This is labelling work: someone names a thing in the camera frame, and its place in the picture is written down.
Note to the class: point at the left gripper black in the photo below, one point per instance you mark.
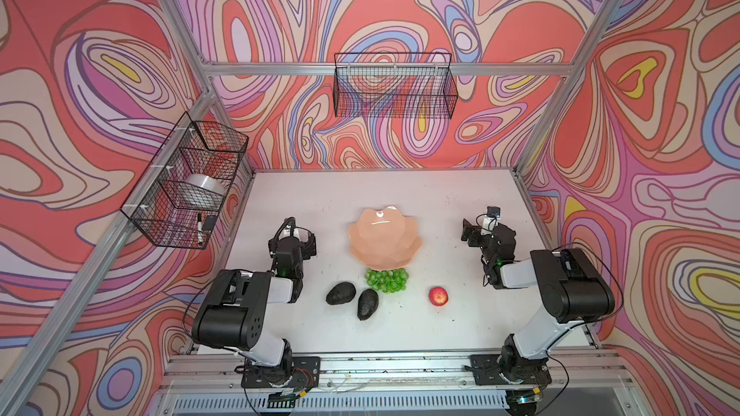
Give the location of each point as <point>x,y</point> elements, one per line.
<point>292,240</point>

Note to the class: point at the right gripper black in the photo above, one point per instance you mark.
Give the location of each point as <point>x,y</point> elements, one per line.
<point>480,234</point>

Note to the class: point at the dark fake avocado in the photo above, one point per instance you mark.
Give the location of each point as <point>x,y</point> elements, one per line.
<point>368,303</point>
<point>342,293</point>

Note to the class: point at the red fake apple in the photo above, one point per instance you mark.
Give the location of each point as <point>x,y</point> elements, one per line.
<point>438,296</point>

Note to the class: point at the green fake grape bunch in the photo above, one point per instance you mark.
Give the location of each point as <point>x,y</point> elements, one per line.
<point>388,282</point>

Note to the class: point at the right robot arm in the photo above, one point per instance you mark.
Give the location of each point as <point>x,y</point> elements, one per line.
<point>573,293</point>

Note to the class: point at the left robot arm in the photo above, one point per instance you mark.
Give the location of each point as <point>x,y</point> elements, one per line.
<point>232,315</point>

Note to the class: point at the pink flower-shaped fruit bowl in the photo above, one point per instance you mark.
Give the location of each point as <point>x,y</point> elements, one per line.
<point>384,239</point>

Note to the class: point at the black marker pen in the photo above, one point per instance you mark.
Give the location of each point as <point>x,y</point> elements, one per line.
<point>200,233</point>

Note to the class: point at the silver tape roll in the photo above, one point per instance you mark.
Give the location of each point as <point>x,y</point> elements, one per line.
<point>206,182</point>

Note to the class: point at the green circuit board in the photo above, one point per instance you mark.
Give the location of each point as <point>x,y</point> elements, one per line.
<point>282,400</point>

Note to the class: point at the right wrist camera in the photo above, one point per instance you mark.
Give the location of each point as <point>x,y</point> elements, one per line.
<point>492,216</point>

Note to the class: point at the black wire basket left wall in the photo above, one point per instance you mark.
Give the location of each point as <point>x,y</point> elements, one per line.
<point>165,210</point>

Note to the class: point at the black wire basket wall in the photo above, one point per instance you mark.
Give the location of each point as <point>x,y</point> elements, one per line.
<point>165,210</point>
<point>394,85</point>

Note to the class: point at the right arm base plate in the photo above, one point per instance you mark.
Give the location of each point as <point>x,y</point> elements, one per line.
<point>492,369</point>

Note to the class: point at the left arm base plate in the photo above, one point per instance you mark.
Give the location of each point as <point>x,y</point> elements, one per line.
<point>298,374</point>

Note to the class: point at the aluminium front rail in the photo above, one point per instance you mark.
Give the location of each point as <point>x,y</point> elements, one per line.
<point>584,382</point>

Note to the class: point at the black wire basket back wall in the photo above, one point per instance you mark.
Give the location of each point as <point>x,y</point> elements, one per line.
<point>394,85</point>

